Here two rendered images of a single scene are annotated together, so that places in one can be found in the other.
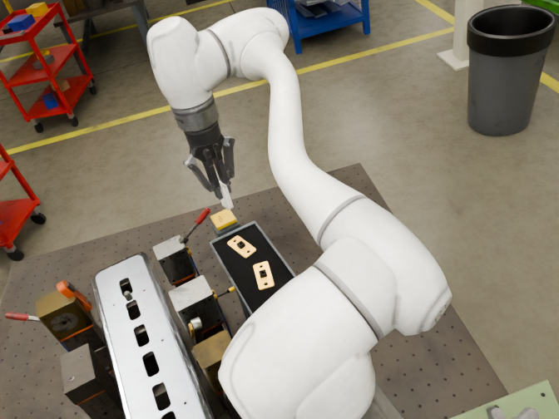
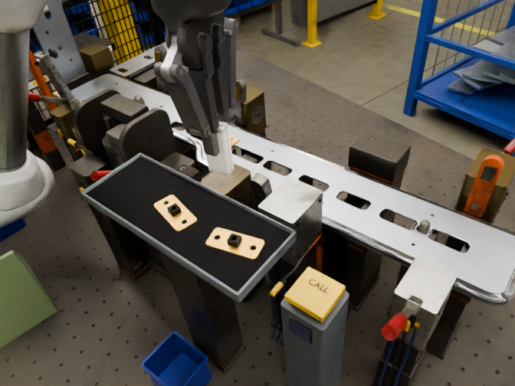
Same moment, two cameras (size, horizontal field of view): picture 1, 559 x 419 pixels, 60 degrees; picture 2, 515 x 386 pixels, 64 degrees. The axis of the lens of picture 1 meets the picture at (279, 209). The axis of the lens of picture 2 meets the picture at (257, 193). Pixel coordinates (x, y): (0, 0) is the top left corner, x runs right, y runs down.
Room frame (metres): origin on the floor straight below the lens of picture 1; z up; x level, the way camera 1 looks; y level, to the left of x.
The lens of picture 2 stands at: (1.29, -0.05, 1.63)
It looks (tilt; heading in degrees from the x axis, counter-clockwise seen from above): 42 degrees down; 150
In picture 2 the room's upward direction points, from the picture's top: 6 degrees counter-clockwise
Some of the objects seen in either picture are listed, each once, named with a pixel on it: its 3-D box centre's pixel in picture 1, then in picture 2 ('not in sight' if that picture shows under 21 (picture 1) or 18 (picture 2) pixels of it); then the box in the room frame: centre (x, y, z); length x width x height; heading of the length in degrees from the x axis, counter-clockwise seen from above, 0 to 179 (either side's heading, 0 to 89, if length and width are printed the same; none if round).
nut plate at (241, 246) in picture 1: (240, 245); (234, 240); (0.91, 0.12, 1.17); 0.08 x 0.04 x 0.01; 32
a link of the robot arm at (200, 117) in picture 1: (195, 110); not in sight; (0.91, 0.12, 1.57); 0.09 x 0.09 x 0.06
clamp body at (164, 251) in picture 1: (190, 283); (404, 346); (1.09, 0.34, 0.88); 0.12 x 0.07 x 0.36; 108
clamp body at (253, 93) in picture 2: not in sight; (256, 142); (0.36, 0.49, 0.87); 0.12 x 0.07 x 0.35; 108
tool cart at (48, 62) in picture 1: (44, 69); not in sight; (4.60, 1.83, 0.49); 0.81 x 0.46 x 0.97; 172
